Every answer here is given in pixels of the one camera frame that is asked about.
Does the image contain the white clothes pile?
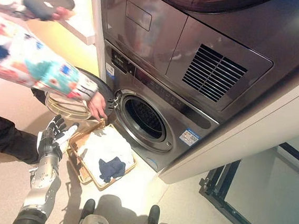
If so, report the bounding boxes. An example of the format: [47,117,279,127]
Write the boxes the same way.
[75,122,139,189]

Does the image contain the white shelf board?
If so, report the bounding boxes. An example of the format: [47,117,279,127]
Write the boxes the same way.
[57,18,99,46]

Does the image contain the black trousers person legs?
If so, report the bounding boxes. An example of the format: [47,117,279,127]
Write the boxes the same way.
[0,99,46,166]

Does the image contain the black right robot foot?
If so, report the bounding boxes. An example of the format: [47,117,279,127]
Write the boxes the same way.
[148,204,161,224]

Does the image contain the white QR code sticker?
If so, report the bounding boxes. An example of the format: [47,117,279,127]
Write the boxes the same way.
[104,62,117,81]

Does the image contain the grey handheld controller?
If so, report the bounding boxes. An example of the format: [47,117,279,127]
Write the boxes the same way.
[21,0,76,24]

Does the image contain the round glass washer door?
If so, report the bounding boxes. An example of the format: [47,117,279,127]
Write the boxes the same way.
[29,63,122,127]

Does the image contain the navy blue garment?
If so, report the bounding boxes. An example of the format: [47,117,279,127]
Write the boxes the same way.
[97,154,127,185]

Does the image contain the black robot foot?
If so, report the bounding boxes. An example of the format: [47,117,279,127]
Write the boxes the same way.
[79,198,97,222]
[148,204,161,224]

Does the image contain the black framed glass door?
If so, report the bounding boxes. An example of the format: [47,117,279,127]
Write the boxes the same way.
[196,134,299,224]

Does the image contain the grey front-load dryer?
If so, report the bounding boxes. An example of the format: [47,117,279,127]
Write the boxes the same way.
[86,0,299,130]

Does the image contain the bare person hand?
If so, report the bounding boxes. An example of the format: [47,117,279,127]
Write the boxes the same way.
[51,6,76,23]
[85,91,111,122]

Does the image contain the black left robot foot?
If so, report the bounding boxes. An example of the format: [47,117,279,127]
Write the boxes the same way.
[79,198,97,222]

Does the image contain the blue white energy label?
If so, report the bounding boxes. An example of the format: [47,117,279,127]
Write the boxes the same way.
[178,127,201,147]

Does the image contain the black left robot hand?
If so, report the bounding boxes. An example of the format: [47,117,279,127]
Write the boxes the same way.
[35,112,81,164]

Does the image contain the wicker laundry basket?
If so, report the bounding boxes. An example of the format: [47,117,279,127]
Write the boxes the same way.
[62,119,141,195]

